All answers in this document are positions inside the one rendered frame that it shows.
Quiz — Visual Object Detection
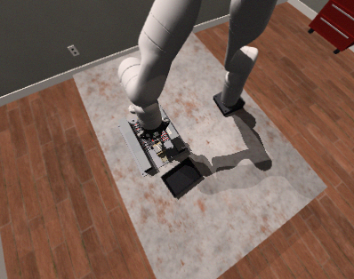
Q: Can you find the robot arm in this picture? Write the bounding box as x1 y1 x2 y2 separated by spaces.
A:
118 0 277 130

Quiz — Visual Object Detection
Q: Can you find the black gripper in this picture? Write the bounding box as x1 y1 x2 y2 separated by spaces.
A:
136 117 170 140

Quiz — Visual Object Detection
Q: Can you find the grey relay panel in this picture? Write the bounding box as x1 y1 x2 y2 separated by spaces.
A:
118 105 187 177

